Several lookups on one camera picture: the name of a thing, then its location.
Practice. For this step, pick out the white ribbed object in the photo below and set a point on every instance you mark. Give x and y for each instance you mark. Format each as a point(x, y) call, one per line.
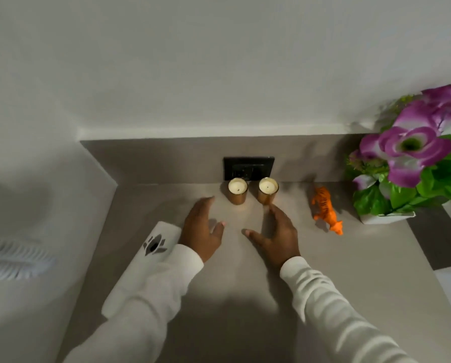
point(12, 257)

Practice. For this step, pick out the person's right forearm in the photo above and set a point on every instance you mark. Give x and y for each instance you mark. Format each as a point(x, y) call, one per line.
point(335, 313)

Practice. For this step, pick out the person's left forearm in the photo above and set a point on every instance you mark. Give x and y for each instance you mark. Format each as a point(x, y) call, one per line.
point(142, 309)

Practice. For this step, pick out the person's right hand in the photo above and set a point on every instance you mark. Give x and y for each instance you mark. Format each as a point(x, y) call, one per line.
point(280, 241)

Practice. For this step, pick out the person's right thumb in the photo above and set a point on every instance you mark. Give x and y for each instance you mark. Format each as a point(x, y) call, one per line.
point(253, 237)

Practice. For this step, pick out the person's left hand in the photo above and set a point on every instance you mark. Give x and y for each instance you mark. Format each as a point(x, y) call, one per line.
point(198, 232)

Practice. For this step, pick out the black wall socket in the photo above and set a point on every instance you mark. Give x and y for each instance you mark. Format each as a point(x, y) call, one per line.
point(248, 168)

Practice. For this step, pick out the gold candle holder with candle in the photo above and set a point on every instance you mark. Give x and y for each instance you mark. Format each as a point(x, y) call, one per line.
point(237, 192)
point(267, 190)

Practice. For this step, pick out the purple artificial flower plant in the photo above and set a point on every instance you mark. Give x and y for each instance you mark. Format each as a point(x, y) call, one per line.
point(410, 154)

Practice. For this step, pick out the person's left thumb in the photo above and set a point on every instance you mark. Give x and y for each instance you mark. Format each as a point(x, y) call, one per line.
point(217, 230)

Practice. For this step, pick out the white square plant pot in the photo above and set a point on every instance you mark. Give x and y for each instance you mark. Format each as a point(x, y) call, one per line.
point(386, 218)

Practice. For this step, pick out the orange toy tiger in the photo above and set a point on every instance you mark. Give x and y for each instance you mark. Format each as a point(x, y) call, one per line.
point(325, 209)

